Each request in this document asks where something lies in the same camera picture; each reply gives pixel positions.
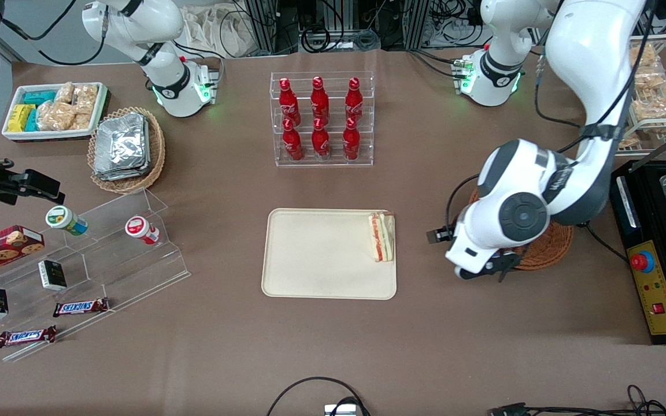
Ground triangular sandwich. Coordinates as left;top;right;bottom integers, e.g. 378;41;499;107
367;211;396;263

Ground brown round wicker basket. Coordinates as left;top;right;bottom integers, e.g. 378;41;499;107
468;188;575;272

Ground cream plastic tray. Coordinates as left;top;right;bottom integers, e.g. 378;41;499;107
261;208;398;301

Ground light oval wicker basket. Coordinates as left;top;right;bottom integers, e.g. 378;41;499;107
87;106;167;195

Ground green lid cup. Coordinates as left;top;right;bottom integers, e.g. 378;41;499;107
45;205;89;236

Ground white rectangular snack bin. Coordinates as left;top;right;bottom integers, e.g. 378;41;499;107
1;81;109;142

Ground yellow snack pack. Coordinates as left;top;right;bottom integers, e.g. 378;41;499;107
8;103;36;133

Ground silver foil pack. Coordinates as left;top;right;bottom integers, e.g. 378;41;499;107
94;113;149;174
93;116;153;182

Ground red lid cup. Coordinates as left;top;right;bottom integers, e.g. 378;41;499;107
124;215;161;246

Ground clear acrylic stepped display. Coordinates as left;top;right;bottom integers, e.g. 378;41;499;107
0;187;191;363

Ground snickers chocolate bar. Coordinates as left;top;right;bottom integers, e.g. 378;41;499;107
0;325;58;349
53;298;110;318

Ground red cola bottle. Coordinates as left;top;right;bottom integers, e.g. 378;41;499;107
282;118;304;162
345;76;364;122
342;117;361;161
311;118;331;161
310;76;330;124
278;77;302;125

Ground clear acrylic bottle rack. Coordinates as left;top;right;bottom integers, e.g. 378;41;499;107
270;71;375;169

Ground red emergency stop button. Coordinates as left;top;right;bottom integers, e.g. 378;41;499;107
630;251;656;274

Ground black box appliance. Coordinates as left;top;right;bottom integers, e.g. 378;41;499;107
609;160;666;346

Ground yellow control panel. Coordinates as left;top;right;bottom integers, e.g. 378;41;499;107
625;239;666;337

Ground white cloth bag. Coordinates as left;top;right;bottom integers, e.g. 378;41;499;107
179;3;260;59

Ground black left camera mount bracket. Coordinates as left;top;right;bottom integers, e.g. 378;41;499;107
473;252;523;283

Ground black table cable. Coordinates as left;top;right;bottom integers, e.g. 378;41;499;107
584;222;630;262

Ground black connector with cable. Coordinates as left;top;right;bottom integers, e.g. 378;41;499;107
488;384;666;416

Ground black looped cable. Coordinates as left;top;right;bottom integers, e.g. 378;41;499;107
266;376;372;416

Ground aluminium frame post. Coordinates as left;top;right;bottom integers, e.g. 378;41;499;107
245;0;280;56
404;0;431;51

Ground coiled black cable bundle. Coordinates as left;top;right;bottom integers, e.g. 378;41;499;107
299;0;382;54

